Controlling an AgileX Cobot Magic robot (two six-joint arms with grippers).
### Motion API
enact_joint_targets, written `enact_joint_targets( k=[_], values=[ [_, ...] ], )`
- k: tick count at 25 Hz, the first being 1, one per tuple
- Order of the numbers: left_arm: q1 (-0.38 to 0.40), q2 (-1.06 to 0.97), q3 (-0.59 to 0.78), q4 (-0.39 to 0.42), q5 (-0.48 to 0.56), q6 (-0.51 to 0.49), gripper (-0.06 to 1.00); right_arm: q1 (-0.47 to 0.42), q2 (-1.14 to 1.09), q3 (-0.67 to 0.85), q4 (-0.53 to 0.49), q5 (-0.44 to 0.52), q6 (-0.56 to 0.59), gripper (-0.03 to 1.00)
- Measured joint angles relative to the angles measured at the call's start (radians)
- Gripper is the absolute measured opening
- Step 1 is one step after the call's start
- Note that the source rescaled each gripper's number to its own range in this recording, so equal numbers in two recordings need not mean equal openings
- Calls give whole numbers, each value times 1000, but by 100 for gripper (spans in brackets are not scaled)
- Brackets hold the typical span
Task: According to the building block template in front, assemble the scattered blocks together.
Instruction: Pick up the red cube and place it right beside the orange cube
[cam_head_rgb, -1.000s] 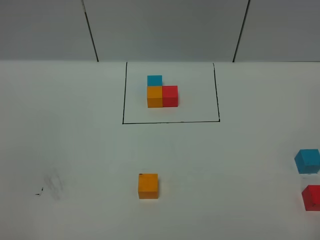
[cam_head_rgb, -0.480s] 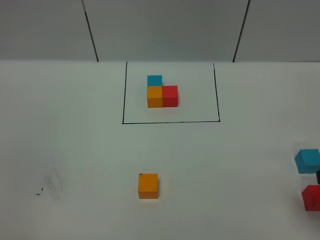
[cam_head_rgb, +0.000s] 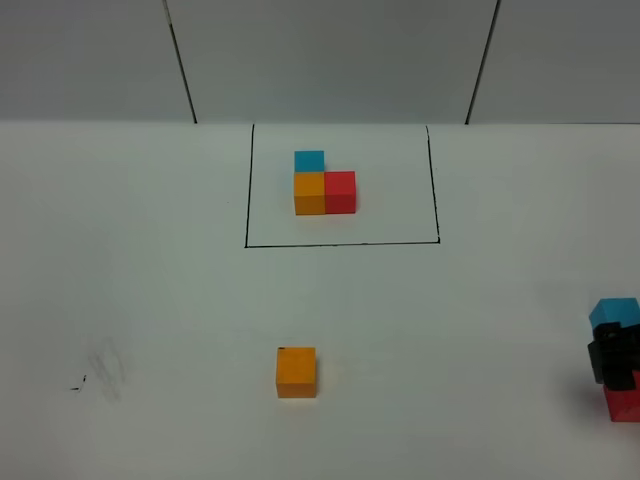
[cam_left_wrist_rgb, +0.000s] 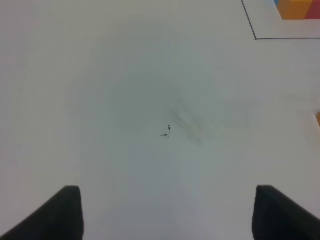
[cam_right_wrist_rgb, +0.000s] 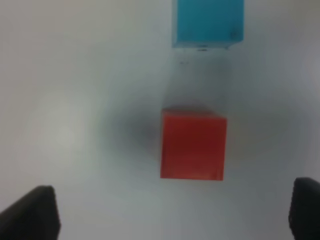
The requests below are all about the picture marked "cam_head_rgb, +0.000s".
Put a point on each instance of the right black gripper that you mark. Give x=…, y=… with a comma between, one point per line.
x=614, y=356

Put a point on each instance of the white template sheet black outline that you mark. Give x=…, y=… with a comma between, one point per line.
x=394, y=186

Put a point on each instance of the red template cube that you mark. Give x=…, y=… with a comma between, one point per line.
x=340, y=192

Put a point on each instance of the orange template cube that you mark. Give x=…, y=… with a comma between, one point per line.
x=309, y=193

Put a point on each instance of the blue template cube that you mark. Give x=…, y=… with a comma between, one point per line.
x=309, y=161

